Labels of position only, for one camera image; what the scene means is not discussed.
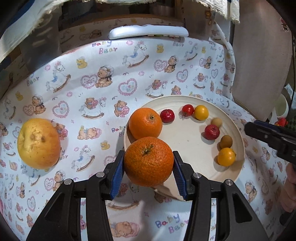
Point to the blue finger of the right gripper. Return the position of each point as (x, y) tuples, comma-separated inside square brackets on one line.
[(262, 131)]

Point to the small orange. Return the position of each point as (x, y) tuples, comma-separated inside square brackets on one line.
[(148, 162)]

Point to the cream round plate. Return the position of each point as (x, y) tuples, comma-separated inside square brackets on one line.
[(186, 136)]

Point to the striped Paris blanket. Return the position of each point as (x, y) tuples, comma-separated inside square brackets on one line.
[(23, 22)]

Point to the large orange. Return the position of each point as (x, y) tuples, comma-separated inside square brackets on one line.
[(145, 122)]

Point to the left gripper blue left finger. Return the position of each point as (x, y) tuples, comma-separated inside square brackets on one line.
[(60, 218)]

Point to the wooden headboard panel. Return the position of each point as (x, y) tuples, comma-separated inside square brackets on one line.
[(263, 52)]

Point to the yellow cherry tomato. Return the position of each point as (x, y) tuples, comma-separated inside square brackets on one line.
[(201, 113), (226, 157)]

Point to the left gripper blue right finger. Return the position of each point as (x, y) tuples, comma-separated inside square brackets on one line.
[(235, 219)]

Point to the red yellow toy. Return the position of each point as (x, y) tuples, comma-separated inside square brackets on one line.
[(281, 122)]

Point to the large yellow apple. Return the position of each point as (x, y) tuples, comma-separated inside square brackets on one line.
[(39, 144)]

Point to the white cup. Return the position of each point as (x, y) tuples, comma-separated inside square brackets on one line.
[(281, 107)]

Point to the person right hand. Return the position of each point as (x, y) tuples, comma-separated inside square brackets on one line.
[(288, 193)]

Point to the small red apple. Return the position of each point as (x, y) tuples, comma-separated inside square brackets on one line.
[(167, 116), (211, 132)]

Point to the red cherry tomato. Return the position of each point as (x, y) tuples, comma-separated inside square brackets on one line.
[(187, 110)]

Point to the baby bear print cloth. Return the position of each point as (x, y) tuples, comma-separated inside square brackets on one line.
[(88, 95)]

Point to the white remote control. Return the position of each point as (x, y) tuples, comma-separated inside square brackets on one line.
[(147, 30)]

